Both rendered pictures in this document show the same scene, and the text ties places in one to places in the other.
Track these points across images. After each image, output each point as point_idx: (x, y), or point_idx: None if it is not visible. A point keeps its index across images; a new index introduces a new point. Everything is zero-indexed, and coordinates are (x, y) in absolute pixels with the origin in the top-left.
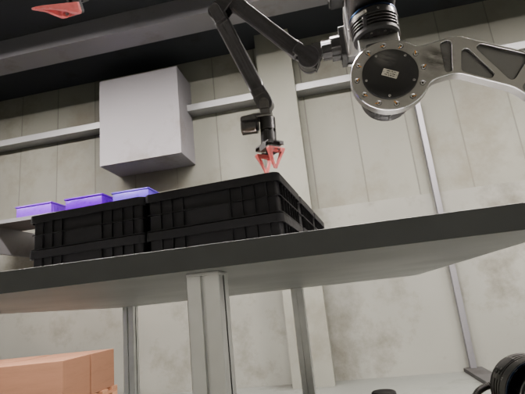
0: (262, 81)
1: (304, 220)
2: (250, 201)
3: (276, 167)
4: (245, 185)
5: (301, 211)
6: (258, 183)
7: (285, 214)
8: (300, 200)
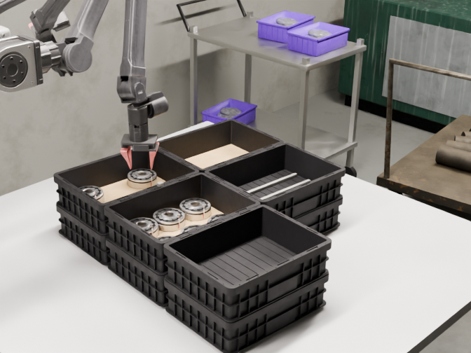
0: (122, 61)
1: (120, 235)
2: (76, 185)
3: (130, 168)
4: (78, 173)
5: (113, 224)
6: (68, 176)
7: (59, 207)
8: (104, 211)
